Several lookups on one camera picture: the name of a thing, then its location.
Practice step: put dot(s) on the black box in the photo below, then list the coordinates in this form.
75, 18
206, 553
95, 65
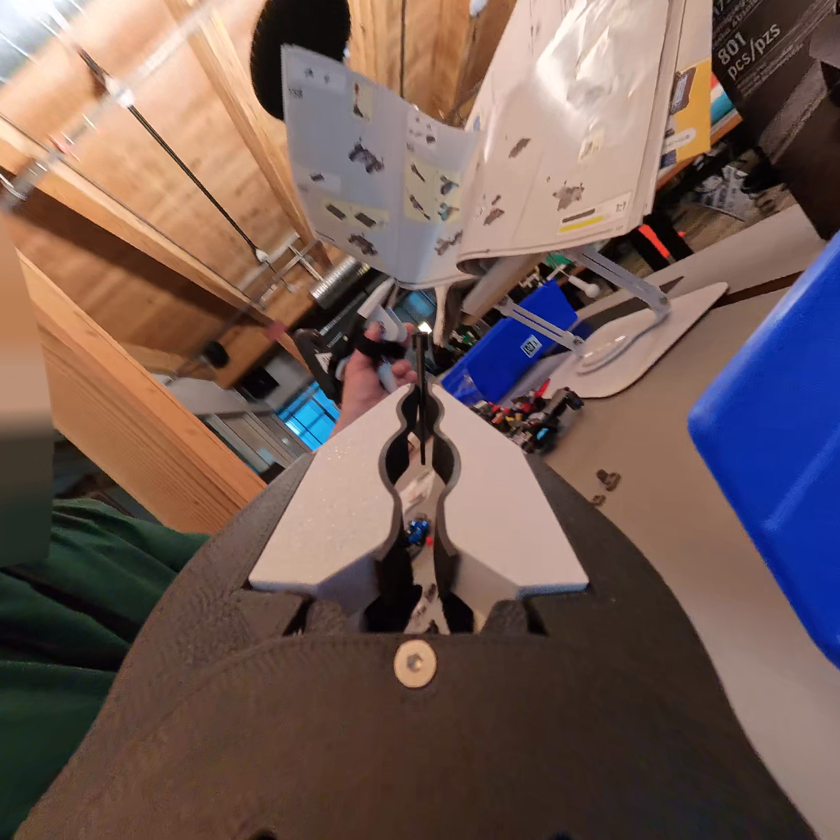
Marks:
781, 85

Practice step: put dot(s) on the person's left forearm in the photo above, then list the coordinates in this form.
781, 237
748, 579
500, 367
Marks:
348, 426

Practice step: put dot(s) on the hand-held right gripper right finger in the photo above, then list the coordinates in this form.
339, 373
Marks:
518, 518

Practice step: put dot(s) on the metal ventilation duct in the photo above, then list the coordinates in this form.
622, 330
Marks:
338, 279

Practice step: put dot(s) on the blue plastic bin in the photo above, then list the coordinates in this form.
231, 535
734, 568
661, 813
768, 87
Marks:
512, 348
774, 426

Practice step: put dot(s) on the lego instruction booklet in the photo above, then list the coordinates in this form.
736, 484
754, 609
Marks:
525, 131

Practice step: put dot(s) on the person's left hand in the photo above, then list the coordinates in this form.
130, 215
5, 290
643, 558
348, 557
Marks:
361, 390

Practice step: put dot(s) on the person's green shirt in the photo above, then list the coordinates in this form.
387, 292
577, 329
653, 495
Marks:
65, 623

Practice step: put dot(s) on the white hanging tab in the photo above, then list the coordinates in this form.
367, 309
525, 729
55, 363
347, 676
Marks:
584, 285

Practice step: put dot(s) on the large lego car chassis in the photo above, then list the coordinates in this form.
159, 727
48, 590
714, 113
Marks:
531, 413

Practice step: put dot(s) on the dark grey angled lego connector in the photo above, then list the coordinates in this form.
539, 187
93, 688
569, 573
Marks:
608, 479

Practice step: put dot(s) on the white book stand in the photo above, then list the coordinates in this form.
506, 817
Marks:
623, 328

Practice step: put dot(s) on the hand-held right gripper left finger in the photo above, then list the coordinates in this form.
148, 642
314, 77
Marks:
328, 518

